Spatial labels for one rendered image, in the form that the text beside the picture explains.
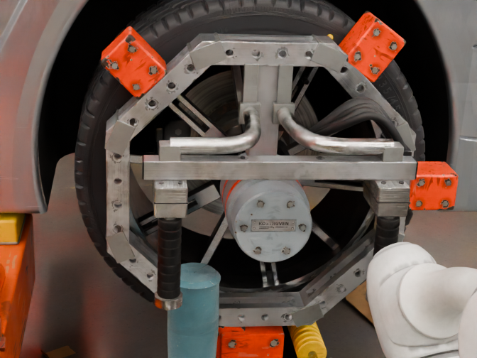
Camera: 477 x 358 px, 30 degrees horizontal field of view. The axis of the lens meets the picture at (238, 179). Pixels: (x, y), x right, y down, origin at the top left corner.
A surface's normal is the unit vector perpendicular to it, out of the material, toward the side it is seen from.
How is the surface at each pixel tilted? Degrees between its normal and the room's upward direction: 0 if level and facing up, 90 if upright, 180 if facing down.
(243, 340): 90
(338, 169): 90
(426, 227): 0
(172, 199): 90
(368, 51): 90
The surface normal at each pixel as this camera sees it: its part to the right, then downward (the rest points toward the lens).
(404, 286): -0.37, -0.55
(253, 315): 0.11, 0.37
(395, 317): -0.87, 0.11
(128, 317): 0.04, -0.93
